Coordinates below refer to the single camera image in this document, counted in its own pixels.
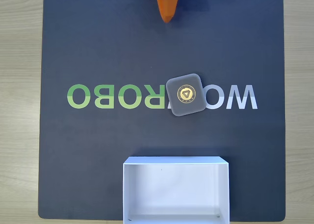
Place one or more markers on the grey square case gold emblem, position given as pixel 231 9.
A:
pixel 185 94

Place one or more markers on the dark blue WOWROBO mat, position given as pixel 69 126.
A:
pixel 98 49

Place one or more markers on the white cardboard box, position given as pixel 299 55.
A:
pixel 171 192

